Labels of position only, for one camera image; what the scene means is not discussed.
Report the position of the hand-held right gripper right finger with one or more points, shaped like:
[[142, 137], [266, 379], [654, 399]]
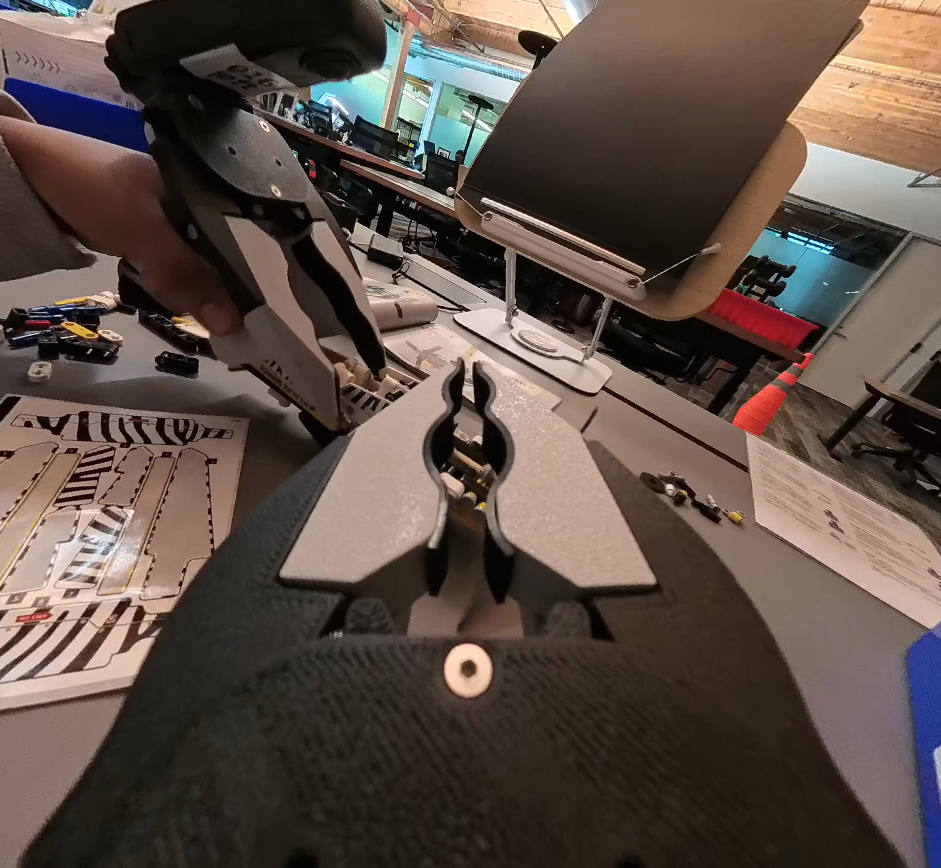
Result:
[[566, 515]]

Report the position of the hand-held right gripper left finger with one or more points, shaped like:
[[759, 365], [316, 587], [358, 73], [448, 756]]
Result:
[[367, 508]]

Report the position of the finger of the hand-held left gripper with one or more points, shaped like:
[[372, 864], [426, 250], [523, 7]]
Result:
[[345, 280], [272, 309]]

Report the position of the zebra striped lego plane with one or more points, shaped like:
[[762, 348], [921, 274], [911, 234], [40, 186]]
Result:
[[375, 390]]

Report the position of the person's left forearm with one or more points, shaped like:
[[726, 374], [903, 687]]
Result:
[[29, 236]]

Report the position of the cluster of small lego pins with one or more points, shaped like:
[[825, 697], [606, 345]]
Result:
[[684, 493]]

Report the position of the lego instruction booklet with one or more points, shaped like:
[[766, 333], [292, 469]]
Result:
[[441, 354]]

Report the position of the pile of loose lego beams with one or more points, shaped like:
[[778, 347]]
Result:
[[73, 331]]

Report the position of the person's left hand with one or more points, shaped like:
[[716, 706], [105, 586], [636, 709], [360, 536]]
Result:
[[125, 214]]

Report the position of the black power adapter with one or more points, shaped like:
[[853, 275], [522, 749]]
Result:
[[386, 249]]

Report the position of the blue storage bin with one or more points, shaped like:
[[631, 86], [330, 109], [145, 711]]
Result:
[[928, 736], [73, 115]]

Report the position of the white cardboard box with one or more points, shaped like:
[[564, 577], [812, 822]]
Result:
[[51, 52]]

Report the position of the orange traffic cone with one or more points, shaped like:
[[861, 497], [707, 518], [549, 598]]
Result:
[[772, 398]]

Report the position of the zebra sticker sheet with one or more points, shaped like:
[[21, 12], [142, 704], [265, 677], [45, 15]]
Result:
[[110, 515]]

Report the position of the white printed paper sheet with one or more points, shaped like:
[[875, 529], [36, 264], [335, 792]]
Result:
[[845, 530]]

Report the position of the red storage bin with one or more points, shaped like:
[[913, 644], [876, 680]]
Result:
[[764, 317]]

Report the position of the white tablet stand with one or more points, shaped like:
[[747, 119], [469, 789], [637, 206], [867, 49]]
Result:
[[742, 236]]

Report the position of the black tablet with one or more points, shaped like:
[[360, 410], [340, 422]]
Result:
[[661, 111]]

